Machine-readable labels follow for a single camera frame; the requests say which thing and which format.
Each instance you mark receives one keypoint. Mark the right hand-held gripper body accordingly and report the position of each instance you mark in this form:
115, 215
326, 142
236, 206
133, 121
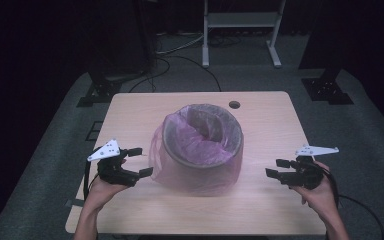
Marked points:
305, 175

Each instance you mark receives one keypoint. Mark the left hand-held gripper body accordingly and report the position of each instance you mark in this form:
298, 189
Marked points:
113, 171

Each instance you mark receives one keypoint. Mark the green plastic bin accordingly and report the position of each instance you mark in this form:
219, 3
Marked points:
169, 151

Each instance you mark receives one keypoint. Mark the pink plastic bag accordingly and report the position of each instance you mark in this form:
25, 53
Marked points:
200, 146

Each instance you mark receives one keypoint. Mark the person's left hand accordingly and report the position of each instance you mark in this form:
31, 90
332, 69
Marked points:
100, 195

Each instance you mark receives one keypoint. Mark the person's right hand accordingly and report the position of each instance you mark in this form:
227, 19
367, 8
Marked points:
323, 200

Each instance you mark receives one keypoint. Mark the black tape strip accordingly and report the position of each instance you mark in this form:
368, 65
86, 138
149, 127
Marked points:
75, 202

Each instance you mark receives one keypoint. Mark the black stand base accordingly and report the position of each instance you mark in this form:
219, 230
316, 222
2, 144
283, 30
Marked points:
101, 90
326, 88

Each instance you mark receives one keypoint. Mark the white metal stand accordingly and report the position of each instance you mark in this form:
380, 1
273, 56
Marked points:
243, 19

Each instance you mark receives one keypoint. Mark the black floor frame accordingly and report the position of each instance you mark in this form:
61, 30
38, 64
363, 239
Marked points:
92, 130

